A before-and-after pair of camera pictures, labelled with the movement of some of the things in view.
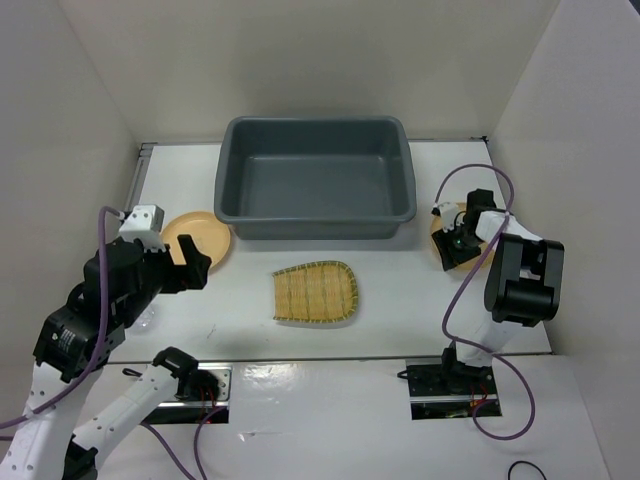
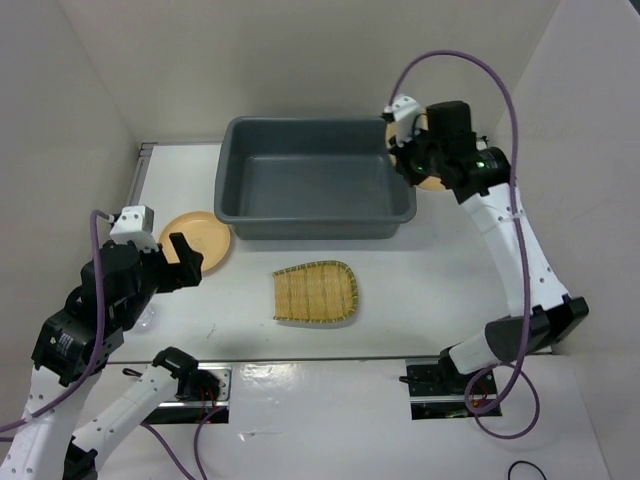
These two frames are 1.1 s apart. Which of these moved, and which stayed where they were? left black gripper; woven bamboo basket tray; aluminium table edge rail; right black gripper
Moved: right black gripper
Stayed: woven bamboo basket tray; aluminium table edge rail; left black gripper
